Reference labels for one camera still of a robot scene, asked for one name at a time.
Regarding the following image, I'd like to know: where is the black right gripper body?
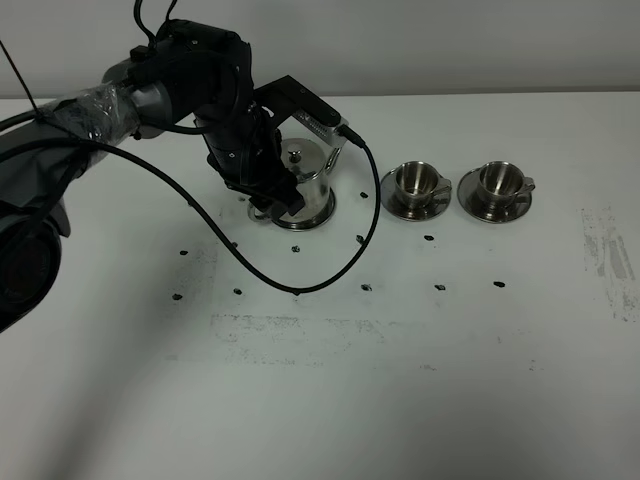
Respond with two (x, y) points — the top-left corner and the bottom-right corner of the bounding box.
(194, 99), (295, 200)

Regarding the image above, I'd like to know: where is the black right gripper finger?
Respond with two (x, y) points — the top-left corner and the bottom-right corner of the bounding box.
(249, 195), (273, 216)
(279, 187), (305, 216)

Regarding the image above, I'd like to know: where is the stainless steel teapot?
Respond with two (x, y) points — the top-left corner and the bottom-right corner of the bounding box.
(247, 138), (342, 231)

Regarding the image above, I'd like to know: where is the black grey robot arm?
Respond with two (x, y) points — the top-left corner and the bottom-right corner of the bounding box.
(1, 19), (304, 327)

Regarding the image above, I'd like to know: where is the left stainless steel teacup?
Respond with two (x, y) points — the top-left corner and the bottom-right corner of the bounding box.
(393, 161), (451, 209)

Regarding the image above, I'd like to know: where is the stainless steel teacup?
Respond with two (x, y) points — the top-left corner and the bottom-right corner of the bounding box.
(476, 161), (535, 207)
(393, 161), (451, 209)

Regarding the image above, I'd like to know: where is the left stainless steel saucer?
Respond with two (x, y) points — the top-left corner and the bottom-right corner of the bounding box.
(381, 168), (451, 222)

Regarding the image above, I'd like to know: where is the stainless steel saucer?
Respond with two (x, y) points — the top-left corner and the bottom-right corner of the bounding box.
(381, 168), (451, 222)
(457, 168), (533, 224)

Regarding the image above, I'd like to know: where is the right stainless steel saucer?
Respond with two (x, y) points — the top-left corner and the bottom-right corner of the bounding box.
(457, 168), (533, 224)

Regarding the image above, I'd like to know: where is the right stainless steel teacup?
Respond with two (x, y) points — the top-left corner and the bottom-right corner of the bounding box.
(476, 161), (535, 207)

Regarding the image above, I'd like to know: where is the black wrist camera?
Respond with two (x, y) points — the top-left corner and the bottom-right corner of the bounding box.
(254, 75), (348, 149)

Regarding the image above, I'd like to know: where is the black camera cable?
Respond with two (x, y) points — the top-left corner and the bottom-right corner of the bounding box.
(0, 112), (382, 295)

